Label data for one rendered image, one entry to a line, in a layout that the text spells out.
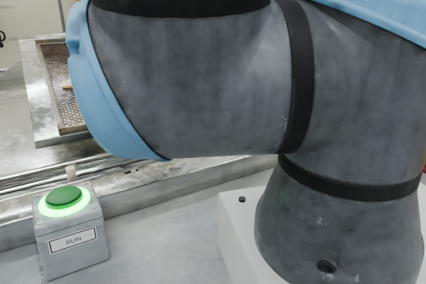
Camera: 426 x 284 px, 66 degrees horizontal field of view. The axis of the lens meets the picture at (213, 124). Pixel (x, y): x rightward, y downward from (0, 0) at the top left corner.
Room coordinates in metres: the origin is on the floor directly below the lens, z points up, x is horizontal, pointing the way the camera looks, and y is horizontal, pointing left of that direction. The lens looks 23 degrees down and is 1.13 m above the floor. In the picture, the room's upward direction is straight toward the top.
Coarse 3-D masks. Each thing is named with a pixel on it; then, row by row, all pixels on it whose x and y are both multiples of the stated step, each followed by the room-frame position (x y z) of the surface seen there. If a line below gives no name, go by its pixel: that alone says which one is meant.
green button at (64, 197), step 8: (56, 192) 0.32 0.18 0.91; (64, 192) 0.32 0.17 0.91; (72, 192) 0.32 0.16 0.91; (80, 192) 0.32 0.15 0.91; (48, 200) 0.31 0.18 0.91; (56, 200) 0.31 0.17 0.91; (64, 200) 0.31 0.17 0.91; (72, 200) 0.31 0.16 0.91; (80, 200) 0.32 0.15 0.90; (48, 208) 0.30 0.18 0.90; (56, 208) 0.30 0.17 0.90; (64, 208) 0.30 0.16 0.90
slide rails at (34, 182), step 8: (112, 160) 0.50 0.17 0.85; (120, 160) 0.50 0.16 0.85; (128, 160) 0.50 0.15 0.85; (136, 160) 0.50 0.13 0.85; (80, 168) 0.47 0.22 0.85; (88, 168) 0.47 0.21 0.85; (96, 168) 0.47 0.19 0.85; (104, 168) 0.47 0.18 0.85; (48, 176) 0.45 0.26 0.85; (56, 176) 0.45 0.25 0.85; (64, 176) 0.45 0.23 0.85; (8, 184) 0.42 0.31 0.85; (16, 184) 0.42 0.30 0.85; (24, 184) 0.42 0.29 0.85; (32, 184) 0.42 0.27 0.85; (40, 184) 0.43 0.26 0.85; (0, 192) 0.40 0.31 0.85; (8, 192) 0.41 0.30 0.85
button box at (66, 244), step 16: (48, 192) 0.34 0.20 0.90; (32, 208) 0.31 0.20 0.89; (96, 208) 0.31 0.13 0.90; (48, 224) 0.28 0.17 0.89; (64, 224) 0.29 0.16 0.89; (80, 224) 0.29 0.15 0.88; (96, 224) 0.30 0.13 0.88; (48, 240) 0.28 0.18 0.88; (64, 240) 0.28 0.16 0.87; (80, 240) 0.29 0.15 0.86; (96, 240) 0.30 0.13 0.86; (48, 256) 0.28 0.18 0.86; (64, 256) 0.28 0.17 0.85; (80, 256) 0.29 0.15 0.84; (96, 256) 0.30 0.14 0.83; (48, 272) 0.27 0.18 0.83; (64, 272) 0.28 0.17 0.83
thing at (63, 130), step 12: (36, 48) 0.89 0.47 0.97; (48, 48) 0.93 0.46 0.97; (60, 48) 0.94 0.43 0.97; (48, 60) 0.85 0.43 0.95; (60, 60) 0.86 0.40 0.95; (48, 72) 0.78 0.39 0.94; (60, 72) 0.78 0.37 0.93; (48, 84) 0.71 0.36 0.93; (60, 96) 0.66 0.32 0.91; (60, 108) 0.61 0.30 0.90; (60, 120) 0.56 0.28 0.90; (60, 132) 0.52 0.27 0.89; (72, 132) 0.53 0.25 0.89
